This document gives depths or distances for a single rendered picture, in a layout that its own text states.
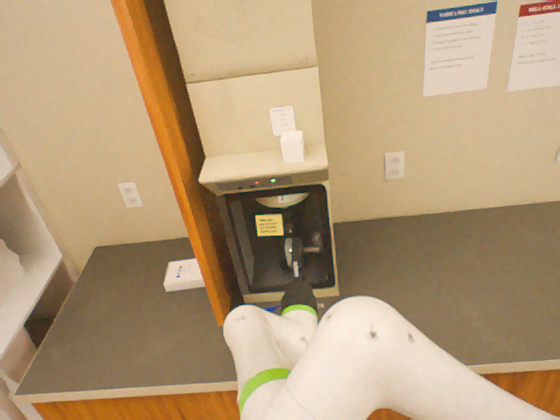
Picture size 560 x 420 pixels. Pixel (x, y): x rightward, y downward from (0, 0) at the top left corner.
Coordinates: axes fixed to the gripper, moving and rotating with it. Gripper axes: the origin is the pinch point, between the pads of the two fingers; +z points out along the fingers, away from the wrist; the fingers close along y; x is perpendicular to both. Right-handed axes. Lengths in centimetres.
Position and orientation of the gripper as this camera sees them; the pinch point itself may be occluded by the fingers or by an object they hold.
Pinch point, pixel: (297, 248)
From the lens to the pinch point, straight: 132.1
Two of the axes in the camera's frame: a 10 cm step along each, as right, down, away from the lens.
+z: 0.2, -5.8, 8.1
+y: -1.4, -8.1, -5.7
